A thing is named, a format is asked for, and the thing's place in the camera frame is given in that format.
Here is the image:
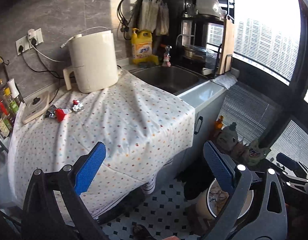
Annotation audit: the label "white round trash bin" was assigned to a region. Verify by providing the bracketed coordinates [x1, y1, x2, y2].
[195, 179, 254, 221]

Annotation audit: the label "orange pump bottle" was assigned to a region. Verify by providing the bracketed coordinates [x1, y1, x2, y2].
[214, 115, 223, 137]

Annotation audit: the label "polka dot tablecloth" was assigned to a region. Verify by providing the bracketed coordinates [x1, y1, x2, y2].
[8, 70, 195, 216]

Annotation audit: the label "stainless steel sink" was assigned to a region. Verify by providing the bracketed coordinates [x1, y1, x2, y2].
[131, 66, 208, 95]

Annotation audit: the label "black spice rack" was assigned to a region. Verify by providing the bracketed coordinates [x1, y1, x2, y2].
[0, 57, 24, 163]

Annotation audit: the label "cream electric kettle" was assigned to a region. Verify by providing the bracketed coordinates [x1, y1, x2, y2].
[63, 30, 119, 93]

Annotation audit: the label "wooden cutting board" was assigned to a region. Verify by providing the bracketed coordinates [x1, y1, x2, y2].
[217, 15, 235, 75]

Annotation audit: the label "black dish rack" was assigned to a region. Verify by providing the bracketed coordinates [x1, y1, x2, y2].
[176, 0, 235, 76]

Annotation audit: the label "yellow dish detergent bottle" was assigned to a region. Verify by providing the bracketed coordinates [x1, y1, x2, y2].
[131, 28, 159, 66]

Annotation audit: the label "white bowl on rack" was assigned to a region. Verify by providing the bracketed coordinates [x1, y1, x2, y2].
[196, 0, 223, 18]

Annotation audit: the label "hanging cloth bags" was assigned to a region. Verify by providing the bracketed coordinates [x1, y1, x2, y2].
[138, 0, 169, 36]

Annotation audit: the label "wall power socket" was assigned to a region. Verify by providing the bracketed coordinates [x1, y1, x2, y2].
[15, 28, 44, 55]

